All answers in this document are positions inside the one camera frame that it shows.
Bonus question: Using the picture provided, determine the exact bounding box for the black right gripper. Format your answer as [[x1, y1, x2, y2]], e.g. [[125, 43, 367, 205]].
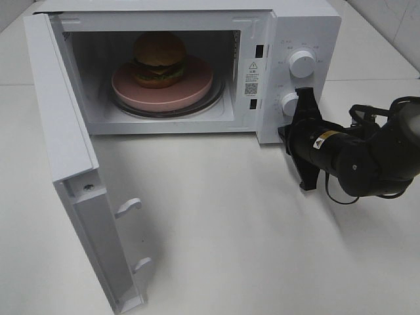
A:
[[277, 87, 322, 191]]

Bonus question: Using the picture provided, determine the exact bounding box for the white microwave knob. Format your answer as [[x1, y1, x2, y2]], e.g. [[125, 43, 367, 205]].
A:
[[288, 49, 316, 78], [280, 92, 299, 117]]

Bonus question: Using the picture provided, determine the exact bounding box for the pink plate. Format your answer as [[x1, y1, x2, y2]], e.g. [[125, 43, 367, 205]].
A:
[[112, 56, 215, 112]]

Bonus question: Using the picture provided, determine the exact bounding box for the burger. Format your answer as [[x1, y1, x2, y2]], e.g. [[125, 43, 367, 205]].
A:
[[131, 31, 187, 89]]

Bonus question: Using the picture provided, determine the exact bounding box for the white microwave door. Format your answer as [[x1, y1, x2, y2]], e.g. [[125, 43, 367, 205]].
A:
[[24, 13, 151, 314]]

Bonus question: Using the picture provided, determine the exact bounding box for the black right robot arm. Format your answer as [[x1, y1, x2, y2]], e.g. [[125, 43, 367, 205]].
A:
[[278, 87, 419, 199]]

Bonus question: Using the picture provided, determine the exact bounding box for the glass microwave turntable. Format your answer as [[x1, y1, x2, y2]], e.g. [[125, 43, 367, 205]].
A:
[[111, 83, 226, 119]]

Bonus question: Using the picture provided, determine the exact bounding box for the white microwave oven body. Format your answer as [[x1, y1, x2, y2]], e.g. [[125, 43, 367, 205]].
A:
[[30, 1, 341, 144]]

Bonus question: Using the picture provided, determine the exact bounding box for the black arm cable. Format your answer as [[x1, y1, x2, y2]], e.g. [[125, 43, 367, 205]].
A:
[[324, 170, 362, 206]]

